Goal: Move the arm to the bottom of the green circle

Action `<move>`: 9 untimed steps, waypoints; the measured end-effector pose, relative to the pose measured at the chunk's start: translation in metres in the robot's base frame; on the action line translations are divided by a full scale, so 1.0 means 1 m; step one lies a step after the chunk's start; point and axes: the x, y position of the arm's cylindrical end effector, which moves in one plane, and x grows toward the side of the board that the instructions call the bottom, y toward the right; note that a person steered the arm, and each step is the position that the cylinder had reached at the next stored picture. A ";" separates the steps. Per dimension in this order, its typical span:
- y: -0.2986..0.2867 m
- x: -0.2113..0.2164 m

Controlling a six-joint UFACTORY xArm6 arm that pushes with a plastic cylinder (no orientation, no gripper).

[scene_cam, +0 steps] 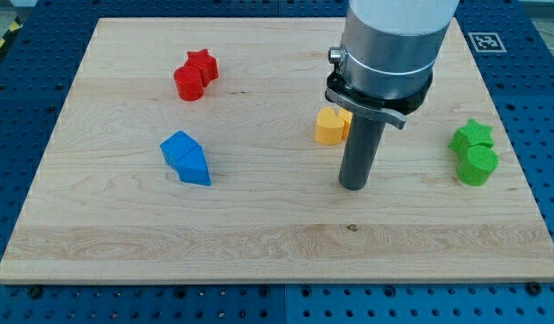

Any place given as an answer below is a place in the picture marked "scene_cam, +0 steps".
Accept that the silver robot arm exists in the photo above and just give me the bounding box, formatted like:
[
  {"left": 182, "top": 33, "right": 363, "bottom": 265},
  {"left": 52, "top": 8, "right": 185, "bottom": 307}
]
[{"left": 325, "top": 0, "right": 459, "bottom": 129}]

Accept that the yellow block behind heart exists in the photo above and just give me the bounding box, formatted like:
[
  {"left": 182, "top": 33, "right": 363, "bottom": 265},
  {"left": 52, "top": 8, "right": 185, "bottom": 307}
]
[{"left": 337, "top": 108, "right": 353, "bottom": 140}]

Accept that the blue pentagon block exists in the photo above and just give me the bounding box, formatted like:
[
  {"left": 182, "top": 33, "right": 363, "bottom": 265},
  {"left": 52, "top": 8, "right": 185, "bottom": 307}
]
[{"left": 174, "top": 145, "right": 211, "bottom": 186}]

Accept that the light wooden board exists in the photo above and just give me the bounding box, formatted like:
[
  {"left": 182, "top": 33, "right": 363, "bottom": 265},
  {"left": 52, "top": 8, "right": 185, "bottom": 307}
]
[{"left": 0, "top": 18, "right": 554, "bottom": 285}]

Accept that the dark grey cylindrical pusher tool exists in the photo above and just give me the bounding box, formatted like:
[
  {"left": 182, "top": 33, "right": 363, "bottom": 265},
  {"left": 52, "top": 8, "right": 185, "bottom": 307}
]
[{"left": 338, "top": 115, "right": 385, "bottom": 191}]

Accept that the blue cube block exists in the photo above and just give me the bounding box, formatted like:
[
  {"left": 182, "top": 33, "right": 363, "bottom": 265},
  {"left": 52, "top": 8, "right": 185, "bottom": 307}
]
[{"left": 160, "top": 130, "right": 198, "bottom": 168}]

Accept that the red star block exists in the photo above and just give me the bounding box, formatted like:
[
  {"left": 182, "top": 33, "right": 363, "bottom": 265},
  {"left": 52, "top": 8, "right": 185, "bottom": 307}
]
[{"left": 185, "top": 49, "right": 219, "bottom": 87}]

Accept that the red cylinder block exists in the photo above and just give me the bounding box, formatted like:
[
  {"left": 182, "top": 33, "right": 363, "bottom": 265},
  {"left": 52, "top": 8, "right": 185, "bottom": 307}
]
[{"left": 174, "top": 66, "right": 204, "bottom": 101}]

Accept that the green star block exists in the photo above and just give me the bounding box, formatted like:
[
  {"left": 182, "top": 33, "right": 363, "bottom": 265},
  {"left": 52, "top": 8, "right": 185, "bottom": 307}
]
[{"left": 448, "top": 119, "right": 495, "bottom": 158}]

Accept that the green cylinder block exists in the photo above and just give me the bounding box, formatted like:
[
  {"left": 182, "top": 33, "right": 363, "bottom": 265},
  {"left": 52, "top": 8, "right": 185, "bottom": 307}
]
[{"left": 456, "top": 145, "right": 499, "bottom": 186}]

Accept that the white fiducial marker tag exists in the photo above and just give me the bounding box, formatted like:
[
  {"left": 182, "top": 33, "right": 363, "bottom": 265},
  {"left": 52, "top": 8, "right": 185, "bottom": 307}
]
[{"left": 469, "top": 31, "right": 506, "bottom": 53}]

